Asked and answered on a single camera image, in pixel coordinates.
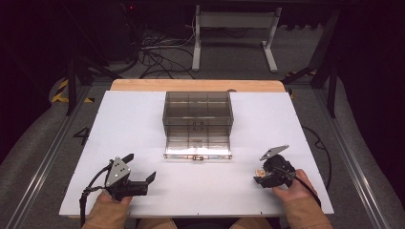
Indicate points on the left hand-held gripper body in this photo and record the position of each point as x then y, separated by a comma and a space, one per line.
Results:
118, 171

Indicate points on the clear grey drawer cabinet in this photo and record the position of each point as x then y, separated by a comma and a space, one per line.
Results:
197, 108

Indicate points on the person's right leg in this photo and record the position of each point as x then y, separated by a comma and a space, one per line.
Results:
251, 224

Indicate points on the yellow black hazard tape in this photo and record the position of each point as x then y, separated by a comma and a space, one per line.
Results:
60, 92

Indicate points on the person's right hand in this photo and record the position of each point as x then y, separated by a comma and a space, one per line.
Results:
296, 192

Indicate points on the dark equipment box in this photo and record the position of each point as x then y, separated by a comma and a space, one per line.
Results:
121, 31

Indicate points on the person's left leg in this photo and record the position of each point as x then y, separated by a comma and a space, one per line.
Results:
157, 224

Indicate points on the clear grey plastic drawer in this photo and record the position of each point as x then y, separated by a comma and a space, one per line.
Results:
181, 121
178, 128
197, 149

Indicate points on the black metal stand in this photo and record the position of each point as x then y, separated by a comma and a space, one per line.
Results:
332, 92
71, 86

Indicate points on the person's leg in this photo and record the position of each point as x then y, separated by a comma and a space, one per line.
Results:
157, 224
251, 224

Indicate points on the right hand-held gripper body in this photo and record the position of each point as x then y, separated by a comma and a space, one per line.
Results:
281, 173

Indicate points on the white metal desk frame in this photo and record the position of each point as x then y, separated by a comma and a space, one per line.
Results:
235, 19

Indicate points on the white board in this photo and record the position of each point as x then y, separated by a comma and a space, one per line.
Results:
133, 127

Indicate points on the person's left hand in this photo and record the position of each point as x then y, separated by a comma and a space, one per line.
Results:
125, 202

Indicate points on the aluminium floor rail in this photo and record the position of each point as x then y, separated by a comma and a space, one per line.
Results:
47, 162
347, 152

